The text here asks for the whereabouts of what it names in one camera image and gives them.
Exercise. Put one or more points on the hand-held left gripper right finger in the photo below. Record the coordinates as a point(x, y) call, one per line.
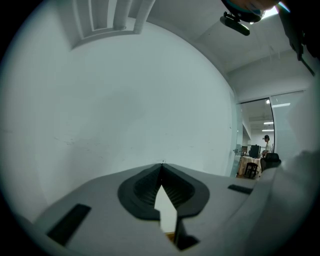
point(215, 200)

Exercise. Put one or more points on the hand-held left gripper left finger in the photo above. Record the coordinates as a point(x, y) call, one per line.
point(100, 212)

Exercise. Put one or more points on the dark wooden stool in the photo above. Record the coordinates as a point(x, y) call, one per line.
point(251, 170)

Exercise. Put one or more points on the table with beige cloth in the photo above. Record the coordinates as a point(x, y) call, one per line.
point(243, 161)

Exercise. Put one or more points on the black monitor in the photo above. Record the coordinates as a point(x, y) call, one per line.
point(255, 151)

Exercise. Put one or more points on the frosted glass door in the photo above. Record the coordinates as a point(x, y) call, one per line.
point(237, 140)

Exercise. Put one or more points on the black office chair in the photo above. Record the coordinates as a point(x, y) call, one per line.
point(272, 160)

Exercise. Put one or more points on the black head-worn camera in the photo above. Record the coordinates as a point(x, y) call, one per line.
point(237, 25)

